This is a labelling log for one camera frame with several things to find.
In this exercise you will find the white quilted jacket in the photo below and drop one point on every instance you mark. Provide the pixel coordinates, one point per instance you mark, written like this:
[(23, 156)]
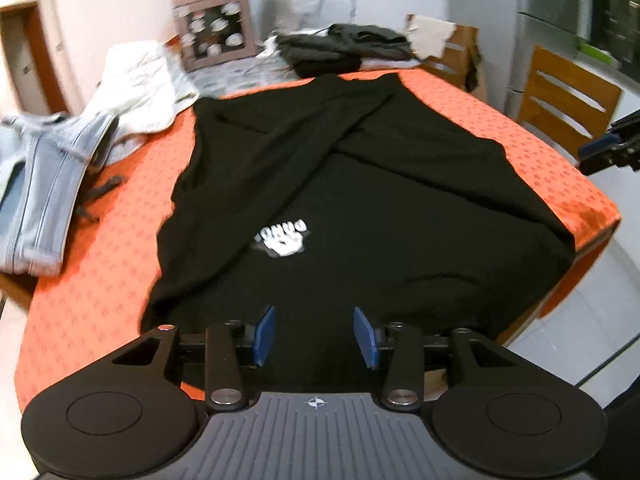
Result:
[(135, 85)]

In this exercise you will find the silver refrigerator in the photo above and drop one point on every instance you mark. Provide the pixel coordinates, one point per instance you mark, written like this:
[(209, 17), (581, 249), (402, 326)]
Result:
[(550, 10)]

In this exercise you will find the black sweatshirt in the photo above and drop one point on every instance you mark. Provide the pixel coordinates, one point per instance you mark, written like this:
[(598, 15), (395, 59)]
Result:
[(350, 185)]

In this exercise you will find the wooden chair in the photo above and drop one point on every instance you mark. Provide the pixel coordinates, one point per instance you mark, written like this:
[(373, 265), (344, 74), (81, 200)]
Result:
[(540, 70)]

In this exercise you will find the orange patterned table cloth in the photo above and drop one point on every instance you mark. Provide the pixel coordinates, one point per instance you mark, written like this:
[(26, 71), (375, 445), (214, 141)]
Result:
[(100, 260)]

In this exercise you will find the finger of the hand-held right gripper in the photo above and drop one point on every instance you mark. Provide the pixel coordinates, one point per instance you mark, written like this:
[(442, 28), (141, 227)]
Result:
[(627, 122), (600, 152)]

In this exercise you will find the pink box with cup print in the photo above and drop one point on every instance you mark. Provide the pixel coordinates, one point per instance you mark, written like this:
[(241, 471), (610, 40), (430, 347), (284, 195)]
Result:
[(215, 25)]

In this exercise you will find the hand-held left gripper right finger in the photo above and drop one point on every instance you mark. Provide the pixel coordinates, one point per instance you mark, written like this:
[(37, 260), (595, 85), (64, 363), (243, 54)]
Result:
[(365, 335)]

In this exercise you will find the white plastic bag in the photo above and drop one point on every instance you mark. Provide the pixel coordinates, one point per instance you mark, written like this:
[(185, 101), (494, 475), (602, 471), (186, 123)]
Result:
[(300, 0)]

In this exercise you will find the checked leaf print tablecloth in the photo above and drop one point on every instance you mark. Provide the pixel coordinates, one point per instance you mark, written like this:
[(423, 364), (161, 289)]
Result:
[(235, 77)]

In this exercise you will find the light blue jeans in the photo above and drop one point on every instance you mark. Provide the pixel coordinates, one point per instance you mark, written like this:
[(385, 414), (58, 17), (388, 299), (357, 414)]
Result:
[(40, 185)]

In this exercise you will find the cardboard box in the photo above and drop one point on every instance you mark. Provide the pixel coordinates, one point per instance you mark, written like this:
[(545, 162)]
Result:
[(465, 45)]

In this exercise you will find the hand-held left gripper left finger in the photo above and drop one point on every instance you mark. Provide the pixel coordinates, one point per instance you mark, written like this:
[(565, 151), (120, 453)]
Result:
[(265, 332)]

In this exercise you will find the wooden door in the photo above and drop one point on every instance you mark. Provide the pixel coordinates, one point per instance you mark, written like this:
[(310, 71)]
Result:
[(27, 55)]

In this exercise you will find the pile of dark grey clothes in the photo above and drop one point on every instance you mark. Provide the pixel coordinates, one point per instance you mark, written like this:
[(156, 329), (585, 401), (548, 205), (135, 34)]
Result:
[(345, 45)]

